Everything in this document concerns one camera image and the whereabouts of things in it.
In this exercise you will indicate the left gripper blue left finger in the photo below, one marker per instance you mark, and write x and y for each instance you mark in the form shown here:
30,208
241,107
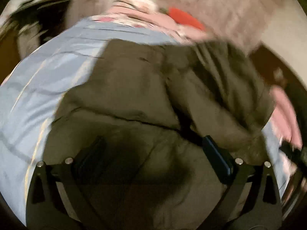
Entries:
58,196

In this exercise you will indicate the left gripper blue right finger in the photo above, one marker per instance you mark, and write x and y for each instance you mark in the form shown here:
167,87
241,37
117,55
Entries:
251,199

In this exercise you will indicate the dark olive hooded puffer jacket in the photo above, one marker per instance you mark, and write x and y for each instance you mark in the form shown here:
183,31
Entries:
136,132

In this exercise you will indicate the pink folded quilt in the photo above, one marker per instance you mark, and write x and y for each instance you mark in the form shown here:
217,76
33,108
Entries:
284,118

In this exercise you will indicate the blue plaid bed sheet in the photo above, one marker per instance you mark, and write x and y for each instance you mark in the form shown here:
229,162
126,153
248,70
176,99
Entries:
32,92

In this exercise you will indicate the right pink lace curtain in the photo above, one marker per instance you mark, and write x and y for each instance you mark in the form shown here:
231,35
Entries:
241,21

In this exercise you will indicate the orange carrot plush toy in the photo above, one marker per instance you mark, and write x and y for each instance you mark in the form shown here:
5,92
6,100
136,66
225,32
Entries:
182,17

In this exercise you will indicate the pink cartoon print bed sheet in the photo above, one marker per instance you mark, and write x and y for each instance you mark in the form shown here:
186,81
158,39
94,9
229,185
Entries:
156,21

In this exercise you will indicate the floral print pillow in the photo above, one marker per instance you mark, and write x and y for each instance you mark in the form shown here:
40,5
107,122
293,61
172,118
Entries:
146,6

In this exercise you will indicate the dark wooden bed frame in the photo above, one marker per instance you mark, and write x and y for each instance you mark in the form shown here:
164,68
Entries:
276,72

